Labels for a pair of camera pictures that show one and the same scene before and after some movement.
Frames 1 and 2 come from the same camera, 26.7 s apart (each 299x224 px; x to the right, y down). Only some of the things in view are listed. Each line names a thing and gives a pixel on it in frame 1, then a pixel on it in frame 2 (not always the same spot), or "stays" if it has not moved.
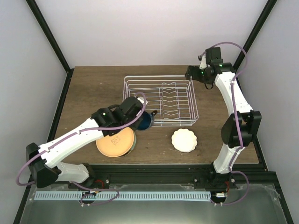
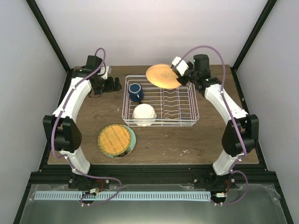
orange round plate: [119, 144] to [162, 76]
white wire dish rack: [172, 96] stays
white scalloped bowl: [184, 140] to [144, 115]
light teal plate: [132, 147] stays
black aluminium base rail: [195, 174] stays
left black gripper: [135, 125] to [110, 88]
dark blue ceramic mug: [145, 122] to [136, 92]
